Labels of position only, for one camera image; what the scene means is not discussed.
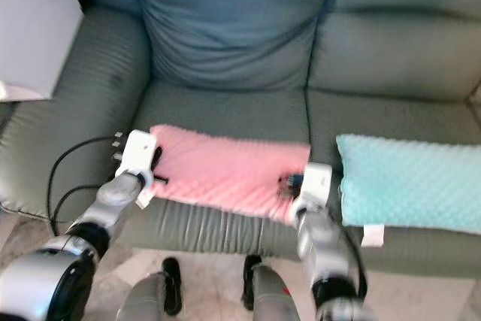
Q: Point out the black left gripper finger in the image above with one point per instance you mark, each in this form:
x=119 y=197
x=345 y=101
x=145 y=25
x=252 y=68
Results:
x=160 y=180

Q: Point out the pink dotted pillow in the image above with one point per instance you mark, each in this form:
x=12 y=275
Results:
x=225 y=174

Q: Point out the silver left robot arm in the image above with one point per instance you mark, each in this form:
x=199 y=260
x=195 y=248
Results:
x=45 y=283

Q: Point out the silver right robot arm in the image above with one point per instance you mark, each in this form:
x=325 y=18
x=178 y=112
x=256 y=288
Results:
x=323 y=253

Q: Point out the mint green dotted pillow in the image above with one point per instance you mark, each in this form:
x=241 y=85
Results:
x=406 y=182

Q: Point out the grey green leather sofa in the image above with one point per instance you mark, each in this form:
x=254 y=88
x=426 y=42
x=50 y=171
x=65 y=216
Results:
x=233 y=35

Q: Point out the grey right robot leg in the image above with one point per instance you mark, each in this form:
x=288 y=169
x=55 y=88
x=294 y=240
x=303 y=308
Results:
x=278 y=298

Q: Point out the grey robot leg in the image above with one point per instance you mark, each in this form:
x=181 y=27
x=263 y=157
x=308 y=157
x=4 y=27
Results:
x=278 y=298
x=146 y=298

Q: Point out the grey left robot leg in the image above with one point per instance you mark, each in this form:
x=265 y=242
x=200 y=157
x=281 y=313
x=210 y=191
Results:
x=146 y=298

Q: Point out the white box table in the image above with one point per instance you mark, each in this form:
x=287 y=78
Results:
x=37 y=28

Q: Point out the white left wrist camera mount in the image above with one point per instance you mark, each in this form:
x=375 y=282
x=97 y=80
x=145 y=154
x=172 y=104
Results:
x=137 y=154

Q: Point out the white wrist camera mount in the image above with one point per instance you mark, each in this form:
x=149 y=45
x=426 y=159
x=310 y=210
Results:
x=316 y=184
x=137 y=154

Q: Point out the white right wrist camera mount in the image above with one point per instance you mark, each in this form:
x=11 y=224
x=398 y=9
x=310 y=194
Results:
x=316 y=184

